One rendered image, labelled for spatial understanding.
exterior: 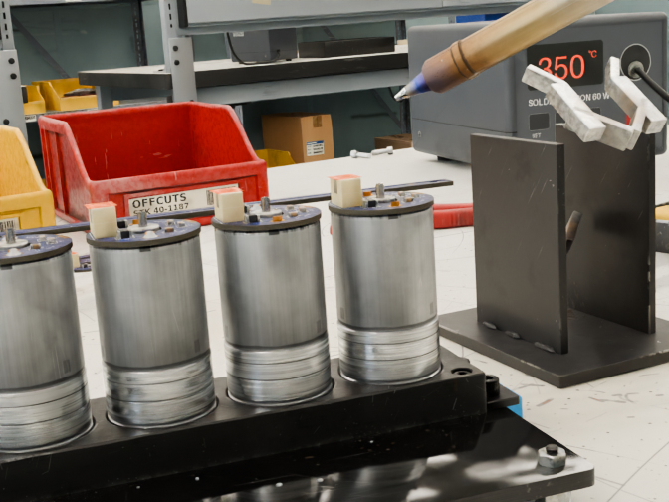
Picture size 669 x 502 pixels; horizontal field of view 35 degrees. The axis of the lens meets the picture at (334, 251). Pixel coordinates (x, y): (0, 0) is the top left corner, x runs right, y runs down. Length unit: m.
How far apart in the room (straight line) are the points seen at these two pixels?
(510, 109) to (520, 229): 0.33
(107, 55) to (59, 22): 0.25
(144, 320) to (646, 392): 0.14
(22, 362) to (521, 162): 0.16
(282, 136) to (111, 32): 0.90
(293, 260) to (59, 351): 0.05
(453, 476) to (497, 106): 0.46
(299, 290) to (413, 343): 0.03
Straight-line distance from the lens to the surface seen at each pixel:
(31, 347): 0.23
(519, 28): 0.23
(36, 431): 0.23
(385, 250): 0.24
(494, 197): 0.34
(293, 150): 4.95
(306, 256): 0.24
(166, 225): 0.24
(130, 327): 0.23
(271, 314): 0.24
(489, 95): 0.67
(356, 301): 0.25
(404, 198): 0.25
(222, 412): 0.24
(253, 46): 3.00
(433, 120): 0.75
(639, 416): 0.29
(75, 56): 4.88
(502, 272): 0.34
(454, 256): 0.47
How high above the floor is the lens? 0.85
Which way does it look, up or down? 12 degrees down
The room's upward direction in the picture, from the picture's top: 4 degrees counter-clockwise
